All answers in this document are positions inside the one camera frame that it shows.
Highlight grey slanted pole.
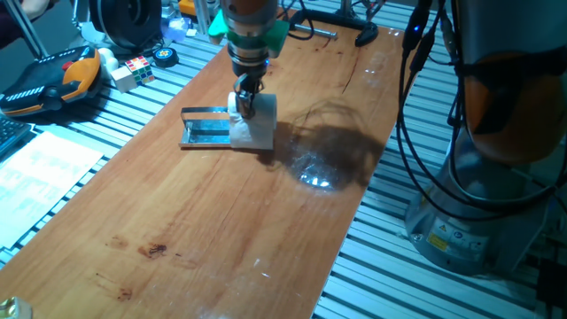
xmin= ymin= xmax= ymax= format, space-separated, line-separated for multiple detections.
xmin=3 ymin=0 xmax=49 ymax=59

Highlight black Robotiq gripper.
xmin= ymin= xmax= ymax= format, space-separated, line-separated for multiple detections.
xmin=230 ymin=59 xmax=270 ymax=120

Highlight plain white cube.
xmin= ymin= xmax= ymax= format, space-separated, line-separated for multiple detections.
xmin=109 ymin=66 xmax=137 ymax=94

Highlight thin metal rod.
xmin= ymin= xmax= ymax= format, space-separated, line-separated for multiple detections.
xmin=294 ymin=22 xmax=338 ymax=40

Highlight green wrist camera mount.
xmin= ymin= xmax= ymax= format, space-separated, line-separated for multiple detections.
xmin=206 ymin=8 xmax=291 ymax=59

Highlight small white figure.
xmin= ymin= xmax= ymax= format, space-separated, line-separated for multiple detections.
xmin=97 ymin=47 xmax=120 ymax=74

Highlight person forearm dark sleeve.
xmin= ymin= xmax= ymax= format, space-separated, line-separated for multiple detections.
xmin=0 ymin=0 xmax=54 ymax=50

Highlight white toilet paper roll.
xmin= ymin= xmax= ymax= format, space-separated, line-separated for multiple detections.
xmin=227 ymin=91 xmax=278 ymax=151

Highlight glossy wooden board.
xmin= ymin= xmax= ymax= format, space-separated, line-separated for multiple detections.
xmin=0 ymin=17 xmax=407 ymax=319

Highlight thin aluminium post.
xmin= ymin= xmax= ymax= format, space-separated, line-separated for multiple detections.
xmin=194 ymin=0 xmax=213 ymax=35

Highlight large black spool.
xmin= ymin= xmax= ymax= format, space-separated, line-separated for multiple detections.
xmin=88 ymin=0 xmax=163 ymax=51

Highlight black round puck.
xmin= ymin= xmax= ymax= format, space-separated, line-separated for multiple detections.
xmin=152 ymin=47 xmax=180 ymax=68

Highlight black curved stand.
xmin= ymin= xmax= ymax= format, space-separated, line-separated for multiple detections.
xmin=290 ymin=7 xmax=380 ymax=48

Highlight colourful Rubik's cube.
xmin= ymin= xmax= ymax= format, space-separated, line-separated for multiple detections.
xmin=124 ymin=55 xmax=156 ymax=87

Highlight black computer keyboard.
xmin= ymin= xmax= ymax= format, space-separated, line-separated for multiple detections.
xmin=0 ymin=115 xmax=33 ymax=156

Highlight orange black teach pendant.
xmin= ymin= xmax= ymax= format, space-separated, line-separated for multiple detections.
xmin=0 ymin=45 xmax=103 ymax=118

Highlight purple plastic bag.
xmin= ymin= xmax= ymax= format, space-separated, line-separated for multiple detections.
xmin=161 ymin=16 xmax=190 ymax=43

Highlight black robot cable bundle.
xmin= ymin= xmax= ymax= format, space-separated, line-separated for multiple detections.
xmin=395 ymin=0 xmax=567 ymax=222

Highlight white paper sheets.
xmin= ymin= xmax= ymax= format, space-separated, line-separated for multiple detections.
xmin=0 ymin=131 xmax=104 ymax=252

